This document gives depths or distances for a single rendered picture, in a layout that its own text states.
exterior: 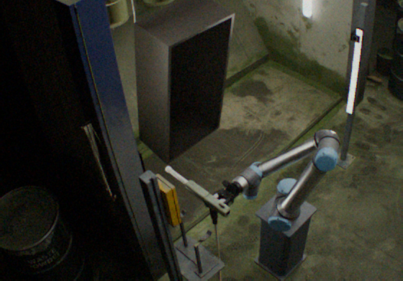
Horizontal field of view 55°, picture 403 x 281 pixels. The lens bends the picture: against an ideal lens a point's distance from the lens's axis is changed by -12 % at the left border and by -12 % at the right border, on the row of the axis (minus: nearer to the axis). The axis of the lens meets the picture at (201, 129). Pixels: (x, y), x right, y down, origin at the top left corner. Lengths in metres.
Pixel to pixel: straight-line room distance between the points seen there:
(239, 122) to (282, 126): 0.45
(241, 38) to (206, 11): 2.17
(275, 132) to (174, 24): 1.93
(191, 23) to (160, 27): 0.21
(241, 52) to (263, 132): 1.15
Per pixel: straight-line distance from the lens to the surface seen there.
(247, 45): 5.16
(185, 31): 2.79
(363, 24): 3.34
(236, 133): 4.36
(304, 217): 2.91
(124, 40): 4.37
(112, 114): 2.20
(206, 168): 4.04
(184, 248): 2.59
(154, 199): 1.90
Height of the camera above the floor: 2.95
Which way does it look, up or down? 41 degrees down
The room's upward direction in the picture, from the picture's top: 6 degrees counter-clockwise
